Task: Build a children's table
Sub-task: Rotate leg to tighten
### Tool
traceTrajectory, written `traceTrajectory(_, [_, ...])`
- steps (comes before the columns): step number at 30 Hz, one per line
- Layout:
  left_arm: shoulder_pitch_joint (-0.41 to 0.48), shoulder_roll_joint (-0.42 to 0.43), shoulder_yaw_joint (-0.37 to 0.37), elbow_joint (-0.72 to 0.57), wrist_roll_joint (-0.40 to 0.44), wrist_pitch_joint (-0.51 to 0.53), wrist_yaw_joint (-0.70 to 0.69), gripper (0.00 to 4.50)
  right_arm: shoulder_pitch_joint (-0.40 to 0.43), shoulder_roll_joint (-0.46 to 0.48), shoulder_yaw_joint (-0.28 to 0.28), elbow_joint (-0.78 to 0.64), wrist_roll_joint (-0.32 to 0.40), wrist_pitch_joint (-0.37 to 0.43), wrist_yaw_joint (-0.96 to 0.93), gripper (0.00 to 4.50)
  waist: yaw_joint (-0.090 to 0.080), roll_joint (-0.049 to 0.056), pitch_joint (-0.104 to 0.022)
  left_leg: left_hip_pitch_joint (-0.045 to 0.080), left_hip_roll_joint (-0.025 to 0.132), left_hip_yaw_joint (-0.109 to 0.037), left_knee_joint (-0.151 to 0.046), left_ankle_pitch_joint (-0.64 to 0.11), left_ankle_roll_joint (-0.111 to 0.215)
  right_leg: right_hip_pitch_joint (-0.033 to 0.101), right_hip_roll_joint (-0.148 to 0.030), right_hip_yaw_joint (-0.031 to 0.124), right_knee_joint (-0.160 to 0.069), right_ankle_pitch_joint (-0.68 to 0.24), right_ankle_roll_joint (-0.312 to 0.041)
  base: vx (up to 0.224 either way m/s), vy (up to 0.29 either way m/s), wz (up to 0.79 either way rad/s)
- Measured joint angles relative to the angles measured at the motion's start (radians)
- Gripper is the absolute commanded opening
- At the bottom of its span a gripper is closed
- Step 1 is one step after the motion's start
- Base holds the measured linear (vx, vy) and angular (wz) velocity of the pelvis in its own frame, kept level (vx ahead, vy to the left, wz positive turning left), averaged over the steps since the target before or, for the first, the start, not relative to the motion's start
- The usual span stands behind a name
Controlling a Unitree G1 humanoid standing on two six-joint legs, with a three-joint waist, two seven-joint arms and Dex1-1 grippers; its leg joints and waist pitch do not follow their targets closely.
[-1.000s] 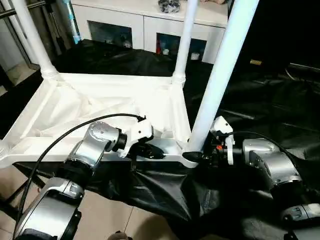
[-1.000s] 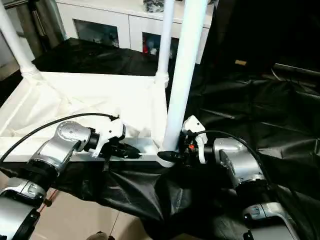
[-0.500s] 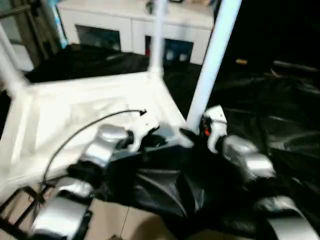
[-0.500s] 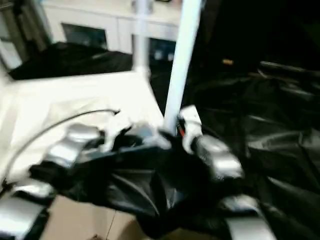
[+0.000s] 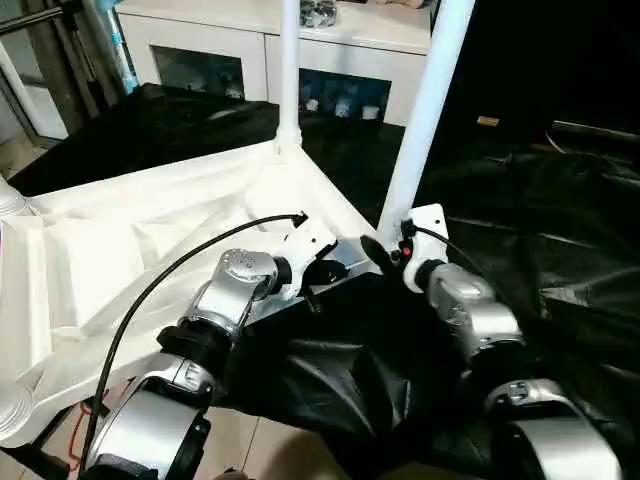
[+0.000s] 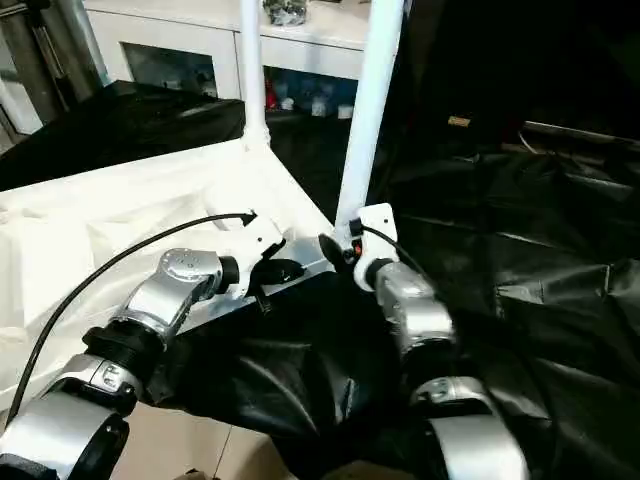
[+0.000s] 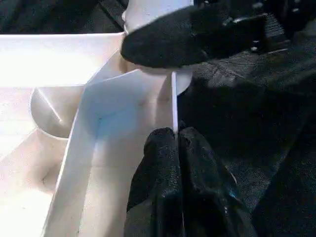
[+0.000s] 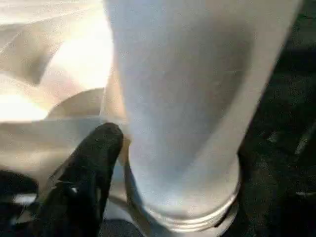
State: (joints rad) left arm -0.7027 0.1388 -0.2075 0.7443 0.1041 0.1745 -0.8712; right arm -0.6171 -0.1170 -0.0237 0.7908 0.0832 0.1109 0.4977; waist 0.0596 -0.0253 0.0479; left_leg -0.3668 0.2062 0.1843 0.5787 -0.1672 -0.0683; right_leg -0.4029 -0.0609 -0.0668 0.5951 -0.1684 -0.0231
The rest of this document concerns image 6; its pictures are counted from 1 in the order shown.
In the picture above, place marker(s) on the white jar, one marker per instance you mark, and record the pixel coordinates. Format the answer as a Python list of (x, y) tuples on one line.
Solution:
[(287, 104), (316, 106), (343, 111)]

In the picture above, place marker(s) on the white plastic table leg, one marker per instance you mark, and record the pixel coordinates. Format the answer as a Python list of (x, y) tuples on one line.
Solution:
[(370, 100), (252, 60)]

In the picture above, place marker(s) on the black metal bar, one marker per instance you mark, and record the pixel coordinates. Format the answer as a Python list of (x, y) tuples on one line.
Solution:
[(580, 131)]

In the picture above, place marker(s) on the white pole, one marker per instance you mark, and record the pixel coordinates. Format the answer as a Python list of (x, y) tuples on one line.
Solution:
[(15, 107)]

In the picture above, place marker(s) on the black backdrop cloth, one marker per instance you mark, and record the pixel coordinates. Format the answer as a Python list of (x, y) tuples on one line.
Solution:
[(525, 50)]

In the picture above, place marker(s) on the small yellow label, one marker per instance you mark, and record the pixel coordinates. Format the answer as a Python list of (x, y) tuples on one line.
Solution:
[(459, 120)]

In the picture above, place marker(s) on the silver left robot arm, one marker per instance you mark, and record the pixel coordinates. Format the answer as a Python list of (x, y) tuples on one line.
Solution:
[(175, 280)]

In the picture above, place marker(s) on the white glass-door cabinet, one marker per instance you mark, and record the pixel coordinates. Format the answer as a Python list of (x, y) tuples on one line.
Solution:
[(190, 30)]

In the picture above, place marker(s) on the black mat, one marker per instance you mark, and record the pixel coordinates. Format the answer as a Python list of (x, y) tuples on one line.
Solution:
[(500, 250)]

